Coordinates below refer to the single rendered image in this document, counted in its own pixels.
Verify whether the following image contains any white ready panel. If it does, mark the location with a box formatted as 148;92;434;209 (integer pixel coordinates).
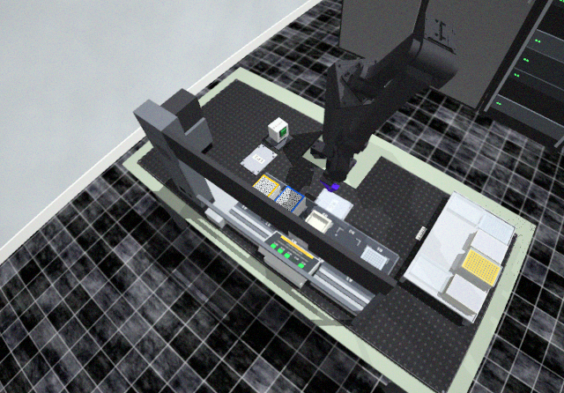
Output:
265;118;293;150

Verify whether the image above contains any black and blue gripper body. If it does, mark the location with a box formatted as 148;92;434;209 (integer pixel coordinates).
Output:
320;159;357;186

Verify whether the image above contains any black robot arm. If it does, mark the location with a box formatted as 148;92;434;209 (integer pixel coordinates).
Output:
310;12;460;182

